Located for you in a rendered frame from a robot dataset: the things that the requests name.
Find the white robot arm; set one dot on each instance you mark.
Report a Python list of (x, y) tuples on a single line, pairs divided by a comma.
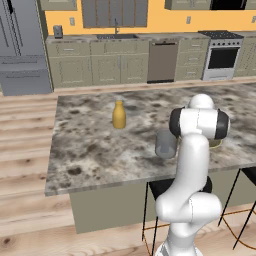
[(191, 160)]

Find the clear glass cup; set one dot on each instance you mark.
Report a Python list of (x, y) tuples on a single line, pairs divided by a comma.
[(165, 145)]

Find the yellow ice bowl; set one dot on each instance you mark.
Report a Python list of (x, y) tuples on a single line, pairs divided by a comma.
[(216, 144)]

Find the yellow bottle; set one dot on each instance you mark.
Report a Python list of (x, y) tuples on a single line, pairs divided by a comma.
[(119, 116)]

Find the black bar stool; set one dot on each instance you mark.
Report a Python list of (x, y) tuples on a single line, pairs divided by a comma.
[(248, 173), (160, 188)]

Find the olive lower cupboards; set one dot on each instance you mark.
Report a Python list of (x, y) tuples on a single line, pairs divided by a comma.
[(96, 63)]

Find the brown-grey dishwasher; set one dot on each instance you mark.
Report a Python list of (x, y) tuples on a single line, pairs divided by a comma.
[(162, 61)]

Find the olive kitchen island base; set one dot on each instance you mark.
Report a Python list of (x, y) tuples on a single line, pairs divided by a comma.
[(110, 210)]

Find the dark sink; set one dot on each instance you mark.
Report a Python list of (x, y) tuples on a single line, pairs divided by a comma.
[(116, 36)]

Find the olive drawer cupboard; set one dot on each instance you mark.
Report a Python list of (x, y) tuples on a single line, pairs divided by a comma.
[(192, 58)]

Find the grey tap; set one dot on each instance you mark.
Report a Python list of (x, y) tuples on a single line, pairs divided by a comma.
[(116, 26)]

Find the grey window shutters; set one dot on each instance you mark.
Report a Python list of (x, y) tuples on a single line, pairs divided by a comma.
[(115, 13)]

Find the silver oven with hob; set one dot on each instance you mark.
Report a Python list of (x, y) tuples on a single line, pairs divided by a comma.
[(222, 56)]

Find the grey fridge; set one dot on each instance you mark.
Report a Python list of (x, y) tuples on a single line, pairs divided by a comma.
[(23, 50)]

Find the olive upper cupboard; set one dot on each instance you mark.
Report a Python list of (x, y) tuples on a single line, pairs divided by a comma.
[(58, 4), (188, 4)]

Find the olive lower cupboard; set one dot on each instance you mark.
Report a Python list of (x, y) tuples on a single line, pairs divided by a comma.
[(247, 56)]

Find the black microwave oven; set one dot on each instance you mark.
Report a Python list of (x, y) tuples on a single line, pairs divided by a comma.
[(228, 4)]

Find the grey wall socket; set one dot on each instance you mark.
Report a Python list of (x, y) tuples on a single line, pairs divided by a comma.
[(188, 20), (72, 21), (254, 19)]

